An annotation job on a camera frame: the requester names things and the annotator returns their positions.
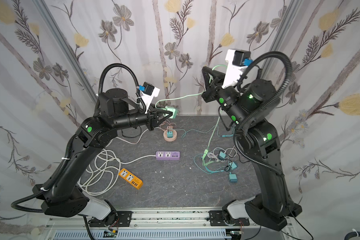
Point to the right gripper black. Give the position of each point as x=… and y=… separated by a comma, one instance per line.
x=215, y=91

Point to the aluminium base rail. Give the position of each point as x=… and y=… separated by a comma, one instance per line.
x=165, y=224

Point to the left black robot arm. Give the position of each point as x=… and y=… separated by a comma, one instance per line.
x=60, y=195

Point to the round pink power socket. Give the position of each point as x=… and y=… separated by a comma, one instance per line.
x=170, y=139

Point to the purple power strip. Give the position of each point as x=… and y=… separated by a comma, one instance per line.
x=168, y=155

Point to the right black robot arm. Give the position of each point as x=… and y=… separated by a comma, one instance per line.
x=247, y=105

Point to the small teal charger plug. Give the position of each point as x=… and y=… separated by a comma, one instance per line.
x=222, y=155

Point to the orange power strip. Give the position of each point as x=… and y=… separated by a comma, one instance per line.
x=131, y=178

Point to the large teal charger plug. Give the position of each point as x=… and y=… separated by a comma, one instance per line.
x=232, y=166

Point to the loose teal charger plug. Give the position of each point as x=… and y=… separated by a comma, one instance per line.
x=233, y=178

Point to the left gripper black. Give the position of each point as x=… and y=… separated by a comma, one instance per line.
x=151, y=120

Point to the green charger plug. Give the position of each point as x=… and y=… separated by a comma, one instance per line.
x=173, y=110

